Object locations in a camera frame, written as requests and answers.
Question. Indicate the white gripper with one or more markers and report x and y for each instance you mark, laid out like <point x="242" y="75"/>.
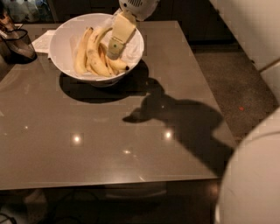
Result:
<point x="137" y="9"/>

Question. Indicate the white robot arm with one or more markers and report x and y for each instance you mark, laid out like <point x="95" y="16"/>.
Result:
<point x="249" y="191"/>

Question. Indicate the small hidden yellow banana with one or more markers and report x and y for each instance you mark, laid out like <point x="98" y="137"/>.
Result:
<point x="105" y="69"/>

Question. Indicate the large middle yellow banana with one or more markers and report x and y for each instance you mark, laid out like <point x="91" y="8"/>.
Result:
<point x="93" y="56"/>

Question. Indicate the white bowl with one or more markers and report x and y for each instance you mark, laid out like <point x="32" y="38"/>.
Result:
<point x="64" y="45"/>

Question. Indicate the white paper sheet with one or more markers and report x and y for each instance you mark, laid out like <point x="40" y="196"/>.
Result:
<point x="42" y="43"/>

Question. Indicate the clear plastic bottles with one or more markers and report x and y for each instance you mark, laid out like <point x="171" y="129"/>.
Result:
<point x="30" y="11"/>

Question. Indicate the dark glass container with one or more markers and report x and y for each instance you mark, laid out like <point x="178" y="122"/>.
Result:
<point x="19" y="45"/>

